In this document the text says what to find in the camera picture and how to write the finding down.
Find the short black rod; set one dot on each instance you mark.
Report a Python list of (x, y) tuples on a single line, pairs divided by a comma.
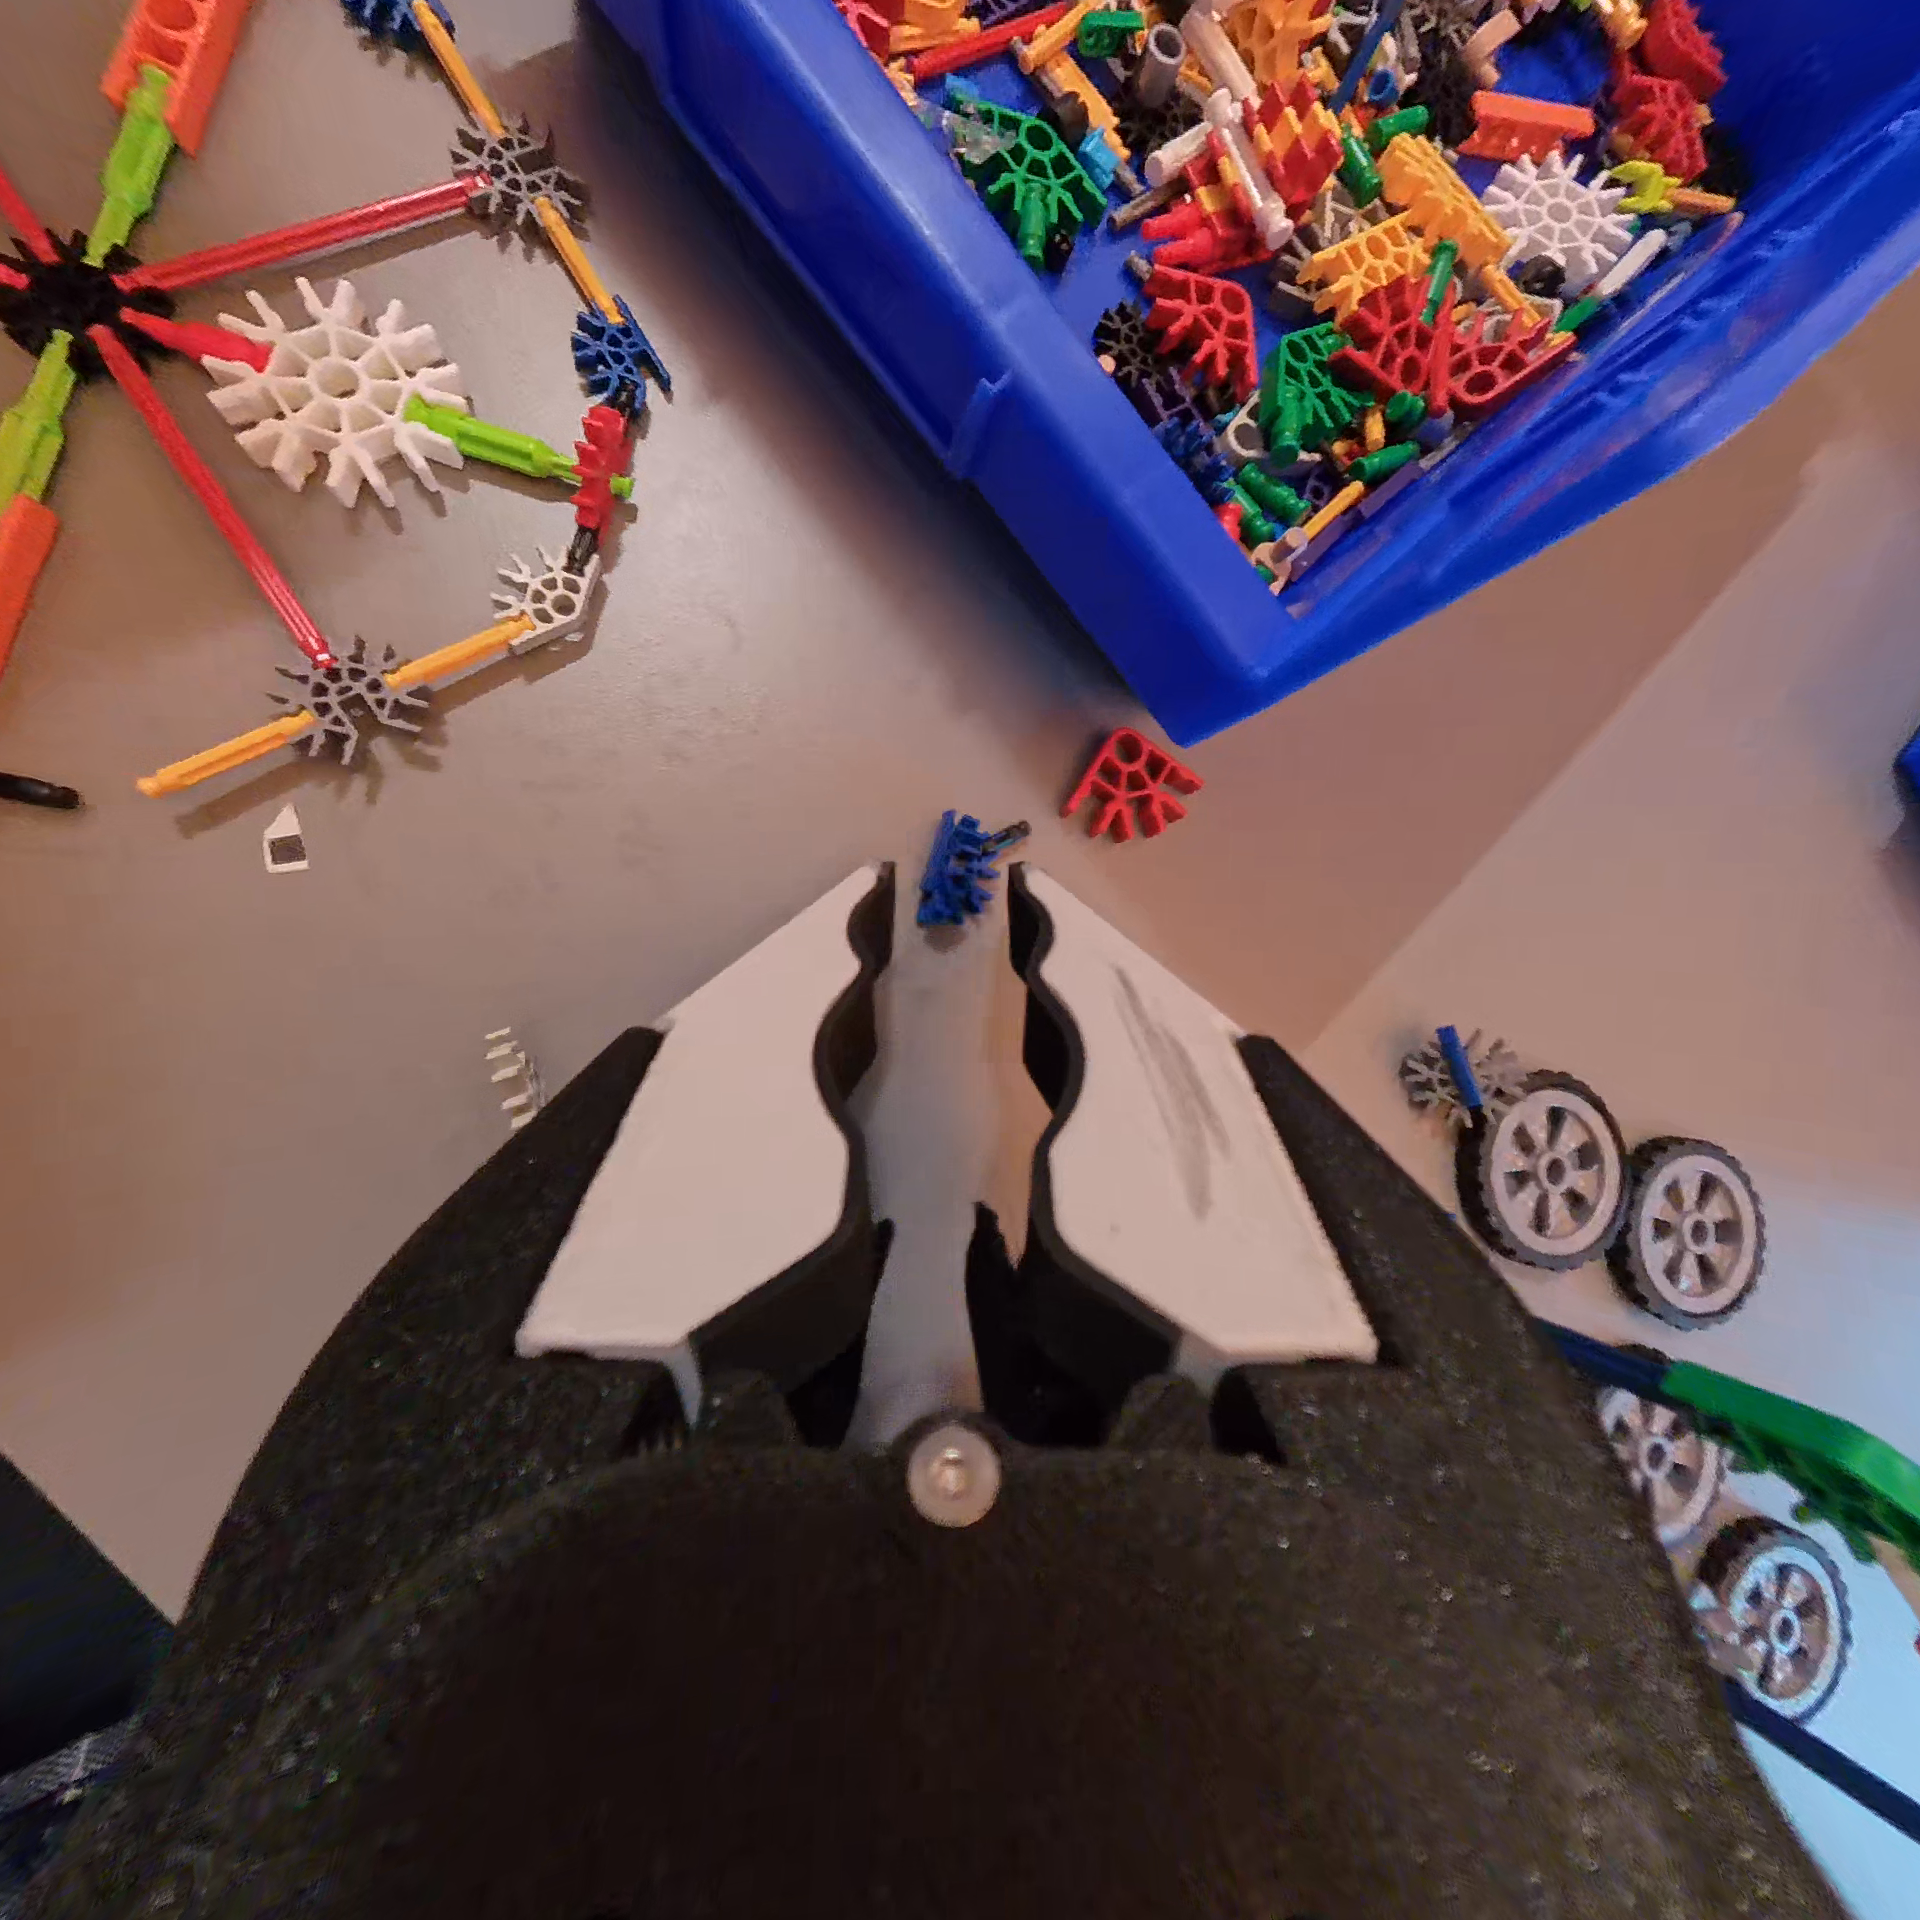
[(37, 793)]

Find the pile of colourful construction pieces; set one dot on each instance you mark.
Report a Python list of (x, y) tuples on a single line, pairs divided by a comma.
[(1348, 266)]

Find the blue plastic parts bin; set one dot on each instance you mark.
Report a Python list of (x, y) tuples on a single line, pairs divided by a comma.
[(932, 328)]

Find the empty blue plastic bin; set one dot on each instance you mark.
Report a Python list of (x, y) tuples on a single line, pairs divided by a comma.
[(1907, 768)]

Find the small white paper scrap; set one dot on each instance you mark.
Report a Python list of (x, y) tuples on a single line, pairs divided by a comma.
[(286, 839)]

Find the red fan-shaped connector piece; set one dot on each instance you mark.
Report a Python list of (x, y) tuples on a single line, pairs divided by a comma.
[(1133, 781)]

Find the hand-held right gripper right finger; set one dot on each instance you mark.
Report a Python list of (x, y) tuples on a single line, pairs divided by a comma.
[(1198, 1197)]

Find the blue plaid shirt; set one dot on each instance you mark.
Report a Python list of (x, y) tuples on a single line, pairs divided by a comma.
[(51, 1799)]

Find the construction toy car model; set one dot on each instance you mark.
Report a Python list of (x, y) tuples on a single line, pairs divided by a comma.
[(1553, 1167)]

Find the small grey connector piece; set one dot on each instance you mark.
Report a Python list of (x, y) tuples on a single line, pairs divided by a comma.
[(516, 1085)]

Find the blue connector with black rod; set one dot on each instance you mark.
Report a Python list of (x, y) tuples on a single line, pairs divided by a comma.
[(954, 878)]

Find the black printed shirt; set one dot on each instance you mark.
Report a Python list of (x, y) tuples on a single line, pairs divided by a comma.
[(63, 1620)]

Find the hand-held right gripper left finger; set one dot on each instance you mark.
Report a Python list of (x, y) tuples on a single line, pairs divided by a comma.
[(705, 1183)]

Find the construction toy wheel model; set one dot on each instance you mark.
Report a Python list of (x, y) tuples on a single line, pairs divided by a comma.
[(337, 391)]

